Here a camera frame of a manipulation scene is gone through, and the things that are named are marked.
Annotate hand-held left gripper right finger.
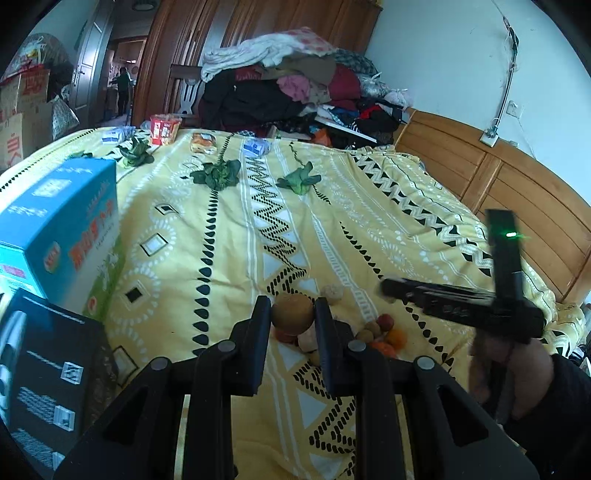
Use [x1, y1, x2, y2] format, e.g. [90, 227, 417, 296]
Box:
[314, 298, 541, 480]

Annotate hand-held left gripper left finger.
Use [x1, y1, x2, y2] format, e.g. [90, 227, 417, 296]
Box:
[53, 295, 273, 480]

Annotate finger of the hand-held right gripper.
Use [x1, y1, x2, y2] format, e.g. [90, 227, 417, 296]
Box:
[379, 277, 445, 311]

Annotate person's right forearm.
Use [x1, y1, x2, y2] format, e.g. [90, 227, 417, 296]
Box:
[502, 353, 591, 480]

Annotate person's right hand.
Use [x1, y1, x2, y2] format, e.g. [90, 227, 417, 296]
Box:
[468, 332, 556, 422]

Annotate pale garlic bulb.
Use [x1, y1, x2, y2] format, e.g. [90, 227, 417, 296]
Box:
[298, 323, 319, 354]

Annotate wooden headboard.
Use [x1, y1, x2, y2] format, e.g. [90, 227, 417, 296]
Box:
[392, 108, 591, 305]

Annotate yellow patterned blanket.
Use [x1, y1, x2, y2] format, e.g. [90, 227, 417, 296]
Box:
[0, 127, 585, 480]

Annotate green leafy vegetable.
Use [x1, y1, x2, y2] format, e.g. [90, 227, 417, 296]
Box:
[276, 162, 322, 197]
[190, 159, 242, 190]
[115, 137, 155, 168]

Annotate black printed box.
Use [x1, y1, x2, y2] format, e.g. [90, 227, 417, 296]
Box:
[0, 288, 118, 480]

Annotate blue and green carton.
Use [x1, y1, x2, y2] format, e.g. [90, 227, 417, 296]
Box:
[0, 158, 126, 321]

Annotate red instant noodle cup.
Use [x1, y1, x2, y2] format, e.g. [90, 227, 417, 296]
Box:
[150, 114, 183, 146]

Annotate pile of clothes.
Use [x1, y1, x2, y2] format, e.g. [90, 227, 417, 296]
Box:
[198, 27, 414, 148]

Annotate wooden chair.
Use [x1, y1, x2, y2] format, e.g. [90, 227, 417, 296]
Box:
[168, 65, 204, 127]

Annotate clear plastic bag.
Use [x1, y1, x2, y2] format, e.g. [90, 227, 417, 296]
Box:
[51, 95, 79, 139]

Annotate stacked cardboard boxes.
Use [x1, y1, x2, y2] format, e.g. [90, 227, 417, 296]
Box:
[0, 104, 54, 169]

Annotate grey room door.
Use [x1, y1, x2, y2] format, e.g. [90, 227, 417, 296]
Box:
[74, 0, 116, 130]

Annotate wooden wardrobe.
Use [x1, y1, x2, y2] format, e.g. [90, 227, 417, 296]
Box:
[131, 0, 384, 127]

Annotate red printed cardboard box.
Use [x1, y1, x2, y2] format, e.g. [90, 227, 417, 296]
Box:
[0, 69, 51, 121]

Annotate wall cable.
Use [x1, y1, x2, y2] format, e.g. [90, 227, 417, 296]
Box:
[490, 0, 520, 134]

